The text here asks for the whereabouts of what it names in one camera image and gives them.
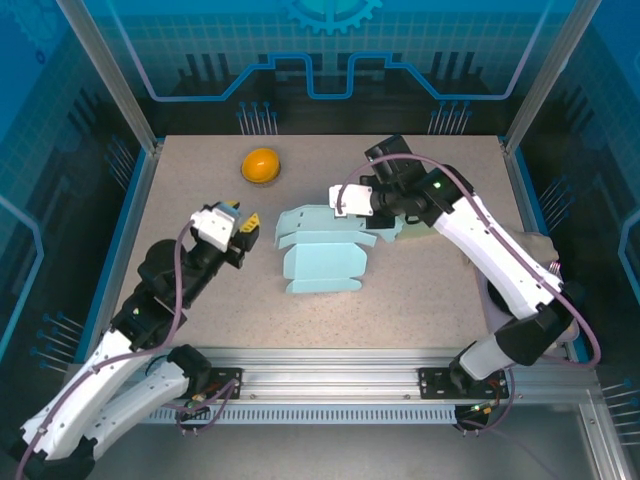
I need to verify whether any green paper box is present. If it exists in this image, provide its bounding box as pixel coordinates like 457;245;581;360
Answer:
399;222;437;245

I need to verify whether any blue paper box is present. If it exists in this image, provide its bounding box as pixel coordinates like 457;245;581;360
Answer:
272;203;406;296

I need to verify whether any orange dome-shaped tart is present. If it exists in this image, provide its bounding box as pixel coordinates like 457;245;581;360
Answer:
240;146;283;189

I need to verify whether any beige folded cloth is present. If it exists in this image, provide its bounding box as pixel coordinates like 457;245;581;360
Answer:
509;229;559;266

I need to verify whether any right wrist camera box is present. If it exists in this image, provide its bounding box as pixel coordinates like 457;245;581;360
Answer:
328;182;375;220

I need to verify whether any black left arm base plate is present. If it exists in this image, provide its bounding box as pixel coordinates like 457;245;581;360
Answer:
197;367;244;400

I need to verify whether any aluminium mounting rail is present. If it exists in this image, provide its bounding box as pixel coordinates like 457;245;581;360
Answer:
64;347;601;407

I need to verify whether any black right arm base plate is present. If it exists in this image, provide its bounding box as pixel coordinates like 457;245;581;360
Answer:
417;367;510;400

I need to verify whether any aluminium frame post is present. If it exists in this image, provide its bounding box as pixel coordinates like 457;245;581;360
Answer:
54;0;164;155
502;0;604;155

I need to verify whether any slotted grey cable duct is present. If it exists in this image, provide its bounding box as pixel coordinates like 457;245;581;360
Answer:
149;404;459;426

